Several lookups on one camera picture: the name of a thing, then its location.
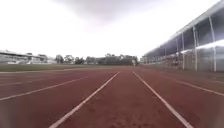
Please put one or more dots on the white lane lines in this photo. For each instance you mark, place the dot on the white lane lines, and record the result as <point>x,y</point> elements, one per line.
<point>162,100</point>

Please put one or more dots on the red running track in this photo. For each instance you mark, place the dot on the red running track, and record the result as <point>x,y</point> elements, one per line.
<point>125,100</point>

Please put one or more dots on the green grass field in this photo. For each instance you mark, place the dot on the green grass field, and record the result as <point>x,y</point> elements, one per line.
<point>30,67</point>

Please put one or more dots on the grandstand with roof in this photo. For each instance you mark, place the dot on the grandstand with roof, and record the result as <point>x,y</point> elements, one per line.
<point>196,50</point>

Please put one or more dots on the pale kerb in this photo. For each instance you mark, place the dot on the pale kerb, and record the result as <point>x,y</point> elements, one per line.
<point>36,71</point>

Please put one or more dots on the row of trees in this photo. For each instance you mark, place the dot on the row of trees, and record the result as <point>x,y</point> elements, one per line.
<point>80,60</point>

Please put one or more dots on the pale low buildings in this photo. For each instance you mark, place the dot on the pale low buildings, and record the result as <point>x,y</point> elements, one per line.
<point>23,59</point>

